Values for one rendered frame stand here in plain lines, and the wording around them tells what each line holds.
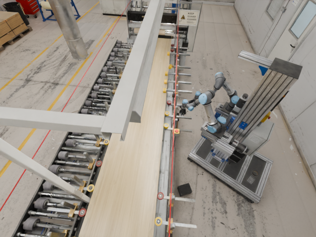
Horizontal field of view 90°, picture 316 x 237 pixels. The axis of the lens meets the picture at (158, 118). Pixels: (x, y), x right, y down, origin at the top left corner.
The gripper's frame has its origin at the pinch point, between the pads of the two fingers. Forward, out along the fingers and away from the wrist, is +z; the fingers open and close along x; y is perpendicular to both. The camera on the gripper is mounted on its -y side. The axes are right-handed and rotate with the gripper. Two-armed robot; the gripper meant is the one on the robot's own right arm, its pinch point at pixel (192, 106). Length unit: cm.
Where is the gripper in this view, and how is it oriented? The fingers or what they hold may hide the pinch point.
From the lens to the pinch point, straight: 285.0
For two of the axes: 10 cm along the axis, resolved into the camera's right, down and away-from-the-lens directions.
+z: -0.2, 6.1, 7.9
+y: 10.0, 0.9, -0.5
